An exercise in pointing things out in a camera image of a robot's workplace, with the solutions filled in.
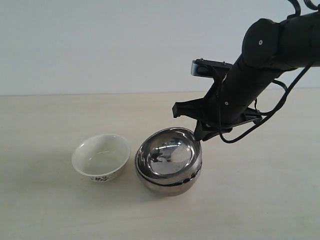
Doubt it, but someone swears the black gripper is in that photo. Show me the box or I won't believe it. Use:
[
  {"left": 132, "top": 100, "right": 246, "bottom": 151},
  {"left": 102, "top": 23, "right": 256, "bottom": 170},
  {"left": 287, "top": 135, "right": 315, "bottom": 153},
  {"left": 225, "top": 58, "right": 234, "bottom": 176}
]
[{"left": 172, "top": 59, "right": 278, "bottom": 142}]

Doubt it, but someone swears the hammered stainless steel bowl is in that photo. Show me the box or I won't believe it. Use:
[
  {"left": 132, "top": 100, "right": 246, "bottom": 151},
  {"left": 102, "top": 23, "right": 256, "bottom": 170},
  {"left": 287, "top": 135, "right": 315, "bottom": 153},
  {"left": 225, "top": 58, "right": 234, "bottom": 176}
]
[{"left": 134, "top": 127, "right": 202, "bottom": 186}]

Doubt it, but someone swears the smooth stainless steel bowl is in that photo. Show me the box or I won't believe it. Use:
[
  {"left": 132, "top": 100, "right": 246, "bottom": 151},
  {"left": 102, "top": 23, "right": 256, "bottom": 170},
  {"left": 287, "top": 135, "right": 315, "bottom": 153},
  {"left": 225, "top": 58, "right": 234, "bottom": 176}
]
[{"left": 135, "top": 162, "right": 203, "bottom": 197}]

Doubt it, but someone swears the white ceramic patterned bowl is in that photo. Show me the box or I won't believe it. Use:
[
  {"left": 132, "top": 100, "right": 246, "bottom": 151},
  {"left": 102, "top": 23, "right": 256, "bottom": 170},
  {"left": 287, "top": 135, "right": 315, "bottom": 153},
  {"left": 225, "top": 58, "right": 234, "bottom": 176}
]
[{"left": 71, "top": 133, "right": 132, "bottom": 183}]

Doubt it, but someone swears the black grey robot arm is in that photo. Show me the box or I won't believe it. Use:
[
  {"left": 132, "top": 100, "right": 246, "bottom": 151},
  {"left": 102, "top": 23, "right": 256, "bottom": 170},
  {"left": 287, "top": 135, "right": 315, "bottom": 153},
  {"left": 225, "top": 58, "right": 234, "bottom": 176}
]
[{"left": 172, "top": 12, "right": 320, "bottom": 141}]

